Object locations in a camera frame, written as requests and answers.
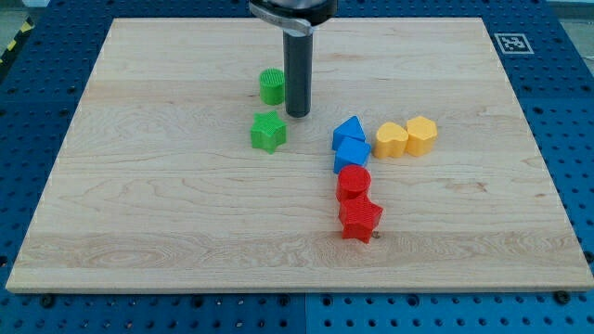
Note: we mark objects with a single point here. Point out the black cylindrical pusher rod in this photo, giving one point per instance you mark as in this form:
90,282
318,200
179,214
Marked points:
298,61

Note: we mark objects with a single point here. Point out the green star block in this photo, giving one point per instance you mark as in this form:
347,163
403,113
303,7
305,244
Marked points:
268,131

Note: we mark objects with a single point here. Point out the red star block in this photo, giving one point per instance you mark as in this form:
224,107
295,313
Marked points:
359,217

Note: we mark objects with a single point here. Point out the green cylinder block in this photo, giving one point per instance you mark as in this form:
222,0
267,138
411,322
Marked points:
272,86

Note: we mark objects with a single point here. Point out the blue triangle block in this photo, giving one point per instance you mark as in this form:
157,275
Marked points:
351,128

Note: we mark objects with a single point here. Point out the blue cube block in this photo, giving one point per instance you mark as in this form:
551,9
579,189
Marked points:
351,151

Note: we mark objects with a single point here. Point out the yellow heart block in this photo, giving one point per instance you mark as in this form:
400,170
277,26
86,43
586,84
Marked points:
391,141

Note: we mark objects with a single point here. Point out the red cylinder block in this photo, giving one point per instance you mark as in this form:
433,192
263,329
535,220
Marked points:
353,181

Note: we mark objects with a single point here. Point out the yellow hexagon block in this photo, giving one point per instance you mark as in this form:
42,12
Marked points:
422,133

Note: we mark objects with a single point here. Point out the wooden board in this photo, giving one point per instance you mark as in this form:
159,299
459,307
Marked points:
157,189

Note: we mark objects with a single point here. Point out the white fiducial marker tag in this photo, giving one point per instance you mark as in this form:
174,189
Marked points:
513,43

